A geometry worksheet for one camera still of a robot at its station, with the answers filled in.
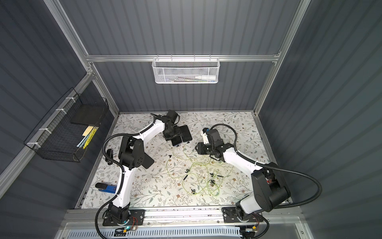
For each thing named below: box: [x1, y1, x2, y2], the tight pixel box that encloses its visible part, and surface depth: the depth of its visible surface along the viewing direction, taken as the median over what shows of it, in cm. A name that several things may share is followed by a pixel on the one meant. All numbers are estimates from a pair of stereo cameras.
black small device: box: [104, 148, 114, 165], surface depth 97 cm
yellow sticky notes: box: [82, 125, 95, 137], surface depth 78 cm
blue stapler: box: [95, 182, 117, 194], surface depth 80 cm
